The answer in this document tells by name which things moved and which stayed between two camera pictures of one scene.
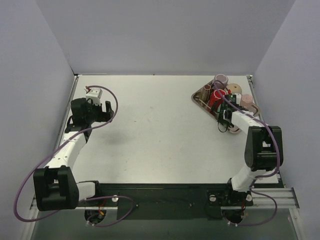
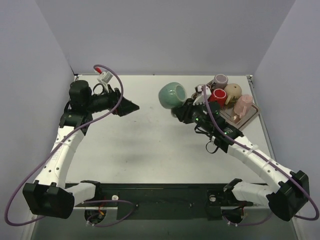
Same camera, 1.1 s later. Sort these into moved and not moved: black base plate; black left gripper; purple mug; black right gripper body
Moved: black right gripper body; black left gripper
Not moved: purple mug; black base plate
